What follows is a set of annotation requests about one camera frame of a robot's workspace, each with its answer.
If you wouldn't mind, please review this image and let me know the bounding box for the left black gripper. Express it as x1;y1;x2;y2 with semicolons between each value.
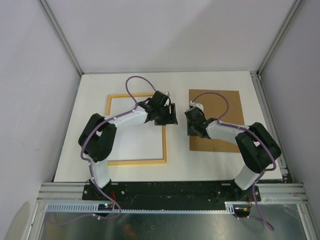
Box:
154;103;177;126

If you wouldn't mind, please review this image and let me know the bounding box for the printed photo with balloons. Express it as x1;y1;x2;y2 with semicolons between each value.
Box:
109;96;165;161

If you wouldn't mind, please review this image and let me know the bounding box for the brown cardboard backing board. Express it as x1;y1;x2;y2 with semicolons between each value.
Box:
189;89;245;153

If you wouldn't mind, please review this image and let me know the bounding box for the yellow wooden picture frame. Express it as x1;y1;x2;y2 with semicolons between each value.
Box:
104;92;168;166

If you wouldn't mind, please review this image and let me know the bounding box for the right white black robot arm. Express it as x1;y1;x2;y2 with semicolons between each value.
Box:
184;102;282;201

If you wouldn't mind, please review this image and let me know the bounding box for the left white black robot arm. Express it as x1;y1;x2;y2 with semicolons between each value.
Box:
78;90;178;200

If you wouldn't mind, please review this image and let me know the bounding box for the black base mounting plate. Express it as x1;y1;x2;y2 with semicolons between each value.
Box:
82;180;261;210

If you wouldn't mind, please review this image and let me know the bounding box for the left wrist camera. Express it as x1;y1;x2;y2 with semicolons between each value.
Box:
164;91;171;98

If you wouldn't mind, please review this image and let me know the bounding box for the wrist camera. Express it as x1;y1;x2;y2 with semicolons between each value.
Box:
164;91;171;98
189;101;204;111

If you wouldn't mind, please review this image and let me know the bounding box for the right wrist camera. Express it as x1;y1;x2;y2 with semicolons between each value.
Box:
189;101;204;111

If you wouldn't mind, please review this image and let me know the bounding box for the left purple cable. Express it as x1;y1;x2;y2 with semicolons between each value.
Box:
47;75;161;226

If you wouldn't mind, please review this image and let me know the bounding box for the right aluminium corner post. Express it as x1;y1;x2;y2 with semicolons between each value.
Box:
256;0;305;76

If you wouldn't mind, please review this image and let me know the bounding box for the aluminium corner post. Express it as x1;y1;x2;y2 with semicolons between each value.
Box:
37;0;84;77
256;0;305;76

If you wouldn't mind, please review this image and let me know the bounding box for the white slotted cable duct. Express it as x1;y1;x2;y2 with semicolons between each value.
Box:
46;202;249;215

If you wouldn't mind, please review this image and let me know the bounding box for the aluminium front rail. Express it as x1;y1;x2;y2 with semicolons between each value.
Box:
36;182;86;203

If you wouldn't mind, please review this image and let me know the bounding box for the left aluminium corner post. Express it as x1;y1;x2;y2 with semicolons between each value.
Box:
37;0;84;77

